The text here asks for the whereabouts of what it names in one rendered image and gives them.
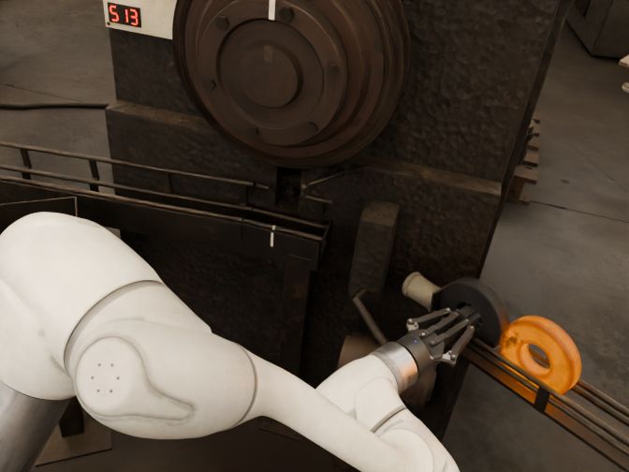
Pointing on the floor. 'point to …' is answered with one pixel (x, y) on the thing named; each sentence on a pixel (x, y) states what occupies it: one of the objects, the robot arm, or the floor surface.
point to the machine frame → (521, 28)
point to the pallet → (526, 165)
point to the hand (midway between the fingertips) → (473, 312)
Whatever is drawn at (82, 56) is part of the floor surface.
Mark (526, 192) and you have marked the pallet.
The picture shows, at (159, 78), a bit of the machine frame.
